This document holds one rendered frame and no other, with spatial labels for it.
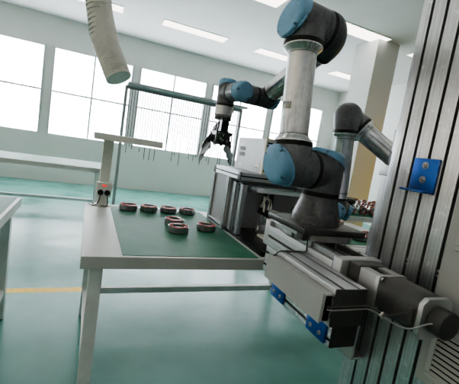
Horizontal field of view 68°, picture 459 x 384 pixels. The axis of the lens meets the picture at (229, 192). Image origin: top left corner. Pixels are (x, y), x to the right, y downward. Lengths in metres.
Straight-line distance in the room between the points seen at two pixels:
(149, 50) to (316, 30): 7.30
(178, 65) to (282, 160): 7.47
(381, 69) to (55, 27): 6.17
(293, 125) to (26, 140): 7.35
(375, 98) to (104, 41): 4.59
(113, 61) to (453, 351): 2.16
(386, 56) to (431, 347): 5.61
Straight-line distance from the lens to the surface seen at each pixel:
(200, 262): 1.48
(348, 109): 1.47
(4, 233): 2.37
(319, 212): 1.06
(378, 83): 6.14
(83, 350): 1.60
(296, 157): 0.97
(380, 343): 1.13
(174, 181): 8.26
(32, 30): 8.24
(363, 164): 6.00
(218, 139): 1.41
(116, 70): 2.34
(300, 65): 1.04
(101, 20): 2.48
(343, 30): 1.15
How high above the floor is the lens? 1.22
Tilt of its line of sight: 7 degrees down
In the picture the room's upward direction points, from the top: 9 degrees clockwise
